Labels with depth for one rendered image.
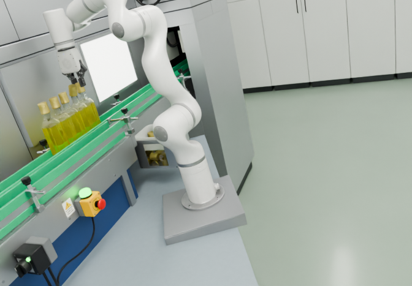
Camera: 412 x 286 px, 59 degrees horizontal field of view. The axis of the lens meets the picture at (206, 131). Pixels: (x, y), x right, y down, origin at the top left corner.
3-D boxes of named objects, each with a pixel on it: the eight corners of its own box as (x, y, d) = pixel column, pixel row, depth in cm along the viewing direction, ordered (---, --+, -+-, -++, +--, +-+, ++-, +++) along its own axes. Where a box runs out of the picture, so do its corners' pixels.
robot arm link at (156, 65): (165, 141, 145) (187, 123, 157) (189, 138, 137) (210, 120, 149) (113, 16, 129) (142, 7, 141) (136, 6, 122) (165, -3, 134)
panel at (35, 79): (135, 81, 230) (119, 27, 217) (139, 81, 229) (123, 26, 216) (28, 147, 155) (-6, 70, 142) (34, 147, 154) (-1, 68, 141)
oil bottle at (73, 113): (83, 149, 167) (66, 106, 159) (92, 149, 165) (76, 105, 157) (75, 155, 163) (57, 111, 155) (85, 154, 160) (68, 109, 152)
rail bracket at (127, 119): (114, 132, 178) (106, 108, 173) (143, 130, 171) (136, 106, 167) (111, 135, 175) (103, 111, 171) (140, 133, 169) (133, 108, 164)
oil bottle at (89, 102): (97, 138, 177) (83, 97, 169) (106, 137, 175) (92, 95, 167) (91, 143, 173) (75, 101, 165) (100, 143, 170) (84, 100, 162)
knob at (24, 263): (23, 269, 113) (15, 277, 110) (18, 258, 111) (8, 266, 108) (34, 270, 111) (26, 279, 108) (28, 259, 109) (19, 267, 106)
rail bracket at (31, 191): (41, 208, 125) (26, 174, 120) (58, 209, 122) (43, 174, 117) (33, 215, 121) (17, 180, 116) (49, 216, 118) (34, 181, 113)
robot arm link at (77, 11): (110, -16, 145) (70, 15, 164) (78, -9, 133) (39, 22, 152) (120, 7, 147) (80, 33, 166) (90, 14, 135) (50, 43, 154)
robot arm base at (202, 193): (221, 180, 165) (211, 144, 158) (227, 203, 147) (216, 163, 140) (181, 191, 165) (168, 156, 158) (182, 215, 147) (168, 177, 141)
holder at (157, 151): (147, 152, 201) (140, 127, 195) (192, 151, 190) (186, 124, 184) (131, 168, 186) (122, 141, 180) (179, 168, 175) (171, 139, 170)
